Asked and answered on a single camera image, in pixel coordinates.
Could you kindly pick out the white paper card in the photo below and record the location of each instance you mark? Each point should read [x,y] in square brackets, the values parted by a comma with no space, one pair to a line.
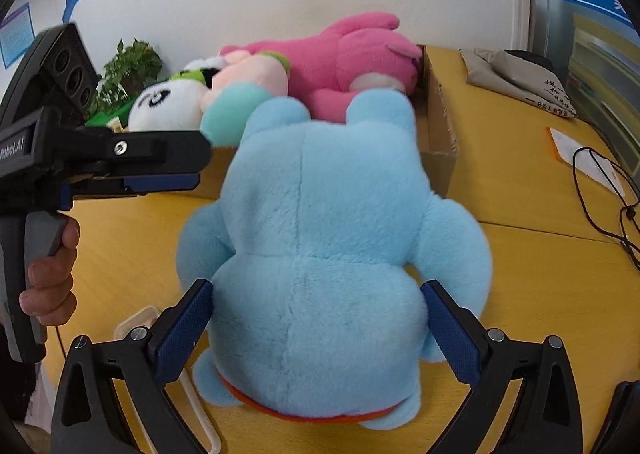
[575,148]

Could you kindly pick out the dark curved object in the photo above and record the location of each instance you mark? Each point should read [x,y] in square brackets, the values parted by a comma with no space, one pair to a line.
[620,414]

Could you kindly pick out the blue purple wall poster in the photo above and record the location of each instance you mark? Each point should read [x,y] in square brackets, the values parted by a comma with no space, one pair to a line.
[14,33]

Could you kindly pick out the white plastic holder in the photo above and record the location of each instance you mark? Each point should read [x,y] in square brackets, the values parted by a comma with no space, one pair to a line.
[145,321]

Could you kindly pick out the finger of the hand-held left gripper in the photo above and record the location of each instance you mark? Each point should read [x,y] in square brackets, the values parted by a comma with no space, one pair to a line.
[165,184]
[150,148]

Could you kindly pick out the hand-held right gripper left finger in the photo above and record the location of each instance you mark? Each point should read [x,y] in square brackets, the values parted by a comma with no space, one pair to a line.
[182,334]

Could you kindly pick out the pastel pink teal plush toy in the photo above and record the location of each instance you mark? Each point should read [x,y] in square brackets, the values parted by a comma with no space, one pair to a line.
[245,83]

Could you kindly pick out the light blue plush toy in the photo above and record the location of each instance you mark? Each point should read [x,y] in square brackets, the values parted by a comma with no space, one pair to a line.
[325,259]

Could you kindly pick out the beige cloth bag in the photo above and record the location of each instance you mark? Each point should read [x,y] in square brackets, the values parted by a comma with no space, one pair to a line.
[520,78]

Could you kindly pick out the long cardboard box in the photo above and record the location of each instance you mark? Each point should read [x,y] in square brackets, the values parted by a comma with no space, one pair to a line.
[440,133]

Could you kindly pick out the person's left hand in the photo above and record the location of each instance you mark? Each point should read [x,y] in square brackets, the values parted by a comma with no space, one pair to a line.
[50,279]

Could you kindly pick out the white panda plush toy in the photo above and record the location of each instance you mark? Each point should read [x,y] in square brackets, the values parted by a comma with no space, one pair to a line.
[165,103]

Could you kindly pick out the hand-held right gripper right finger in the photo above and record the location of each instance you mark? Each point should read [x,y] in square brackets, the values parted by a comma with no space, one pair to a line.
[452,334]

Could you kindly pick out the large potted green plant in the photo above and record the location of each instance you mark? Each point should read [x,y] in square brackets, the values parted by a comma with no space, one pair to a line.
[127,73]

